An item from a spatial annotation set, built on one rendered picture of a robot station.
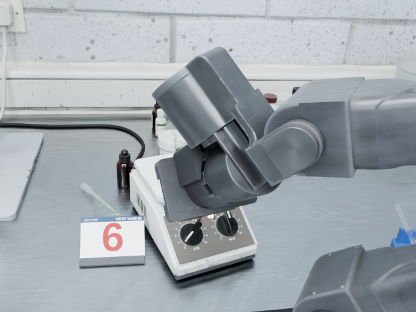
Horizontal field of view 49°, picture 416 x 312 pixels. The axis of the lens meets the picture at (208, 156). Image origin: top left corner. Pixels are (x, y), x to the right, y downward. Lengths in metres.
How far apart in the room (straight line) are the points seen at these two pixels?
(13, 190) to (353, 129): 0.63
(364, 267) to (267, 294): 0.24
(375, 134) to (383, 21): 0.95
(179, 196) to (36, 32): 0.73
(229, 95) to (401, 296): 0.21
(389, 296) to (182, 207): 0.20
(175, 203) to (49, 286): 0.25
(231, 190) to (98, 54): 0.78
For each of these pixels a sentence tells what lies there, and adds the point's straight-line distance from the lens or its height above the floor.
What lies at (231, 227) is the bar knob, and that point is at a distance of 0.64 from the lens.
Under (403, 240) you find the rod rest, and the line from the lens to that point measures 0.77.
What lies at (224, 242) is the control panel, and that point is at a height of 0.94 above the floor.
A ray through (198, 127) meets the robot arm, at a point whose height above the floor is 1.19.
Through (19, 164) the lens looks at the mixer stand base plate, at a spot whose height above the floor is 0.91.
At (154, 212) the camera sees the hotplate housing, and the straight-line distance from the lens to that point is 0.65.
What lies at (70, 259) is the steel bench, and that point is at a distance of 0.69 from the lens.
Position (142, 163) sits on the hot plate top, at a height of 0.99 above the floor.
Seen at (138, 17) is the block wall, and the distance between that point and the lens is 1.10.
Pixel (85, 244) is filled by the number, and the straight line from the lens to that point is 0.68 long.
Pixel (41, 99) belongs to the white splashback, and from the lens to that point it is 1.12.
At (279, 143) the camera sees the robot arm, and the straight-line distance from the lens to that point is 0.33.
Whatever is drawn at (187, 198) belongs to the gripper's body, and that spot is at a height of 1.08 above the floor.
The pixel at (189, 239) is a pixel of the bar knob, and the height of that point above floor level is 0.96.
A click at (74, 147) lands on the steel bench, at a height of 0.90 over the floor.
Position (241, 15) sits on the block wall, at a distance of 1.13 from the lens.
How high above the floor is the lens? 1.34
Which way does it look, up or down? 28 degrees down
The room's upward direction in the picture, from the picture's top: 4 degrees clockwise
